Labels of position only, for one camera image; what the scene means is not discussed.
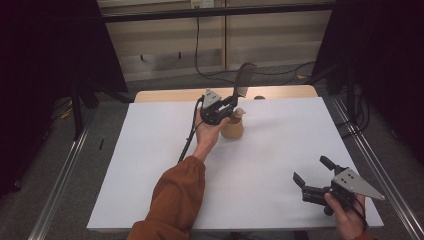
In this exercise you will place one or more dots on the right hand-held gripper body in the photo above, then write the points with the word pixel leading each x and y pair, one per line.
pixel 350 185

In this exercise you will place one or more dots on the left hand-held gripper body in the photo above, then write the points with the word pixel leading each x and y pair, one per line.
pixel 213 108

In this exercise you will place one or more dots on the brown cup with figurine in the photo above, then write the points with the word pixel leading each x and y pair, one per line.
pixel 233 128

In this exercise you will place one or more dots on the black spatula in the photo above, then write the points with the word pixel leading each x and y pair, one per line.
pixel 245 80

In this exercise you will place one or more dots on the person's left hand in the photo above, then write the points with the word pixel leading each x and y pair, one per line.
pixel 208 136

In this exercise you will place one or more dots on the person's right hand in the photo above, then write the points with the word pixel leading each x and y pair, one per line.
pixel 346 220

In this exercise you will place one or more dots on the small dark round object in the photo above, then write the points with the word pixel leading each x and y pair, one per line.
pixel 259 97

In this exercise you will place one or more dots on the white table cover board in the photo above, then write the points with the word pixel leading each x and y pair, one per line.
pixel 283 150

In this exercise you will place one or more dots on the wooden table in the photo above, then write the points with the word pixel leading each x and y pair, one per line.
pixel 166 95

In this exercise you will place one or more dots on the black horizontal bar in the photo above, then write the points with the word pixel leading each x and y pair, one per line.
pixel 216 12

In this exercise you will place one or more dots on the black curtain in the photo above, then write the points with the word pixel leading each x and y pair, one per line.
pixel 380 60
pixel 50 66

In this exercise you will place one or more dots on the small black floor piece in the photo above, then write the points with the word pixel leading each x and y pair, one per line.
pixel 101 144

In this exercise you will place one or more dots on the black metal stand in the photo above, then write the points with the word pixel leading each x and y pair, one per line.
pixel 77 110

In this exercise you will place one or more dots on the aluminium floor rail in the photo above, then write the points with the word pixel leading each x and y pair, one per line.
pixel 56 186
pixel 376 160

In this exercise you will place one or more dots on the white wall outlet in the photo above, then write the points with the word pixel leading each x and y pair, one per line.
pixel 202 3

